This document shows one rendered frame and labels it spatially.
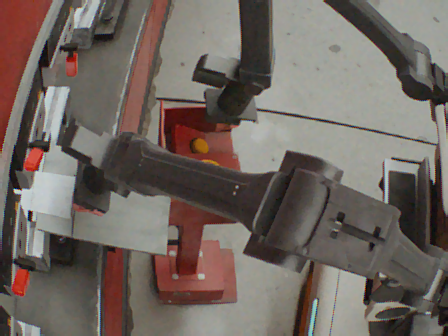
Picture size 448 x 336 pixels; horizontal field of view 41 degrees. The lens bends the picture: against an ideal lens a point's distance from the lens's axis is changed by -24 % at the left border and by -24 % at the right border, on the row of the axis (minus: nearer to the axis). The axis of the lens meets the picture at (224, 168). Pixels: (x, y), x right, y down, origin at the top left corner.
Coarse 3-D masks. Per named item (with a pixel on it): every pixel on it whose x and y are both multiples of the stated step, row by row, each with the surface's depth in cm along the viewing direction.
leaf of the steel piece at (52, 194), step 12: (36, 180) 123; (48, 180) 123; (60, 180) 123; (72, 180) 124; (36, 192) 122; (48, 192) 122; (60, 192) 122; (72, 192) 123; (36, 204) 120; (48, 204) 121; (60, 204) 121; (72, 204) 119; (60, 216) 120; (72, 216) 119
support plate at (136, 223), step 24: (48, 168) 124; (72, 168) 125; (48, 216) 120; (96, 216) 121; (120, 216) 122; (144, 216) 122; (168, 216) 123; (96, 240) 119; (120, 240) 120; (144, 240) 120
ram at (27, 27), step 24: (0, 0) 63; (24, 0) 75; (48, 0) 90; (0, 24) 67; (24, 24) 79; (48, 24) 96; (0, 48) 70; (24, 48) 83; (0, 72) 72; (24, 72) 87; (0, 96) 75; (24, 96) 90; (0, 120) 77; (0, 144) 79; (0, 216) 81
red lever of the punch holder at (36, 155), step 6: (30, 144) 97; (36, 144) 97; (42, 144) 97; (48, 144) 97; (36, 150) 94; (42, 150) 96; (48, 150) 98; (30, 156) 91; (36, 156) 92; (42, 156) 95; (30, 162) 90; (36, 162) 91; (30, 168) 90; (36, 168) 90
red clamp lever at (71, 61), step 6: (72, 42) 109; (78, 42) 109; (60, 48) 108; (66, 48) 108; (72, 48) 108; (78, 48) 109; (72, 54) 110; (66, 60) 112; (72, 60) 111; (66, 66) 113; (72, 66) 113; (72, 72) 115
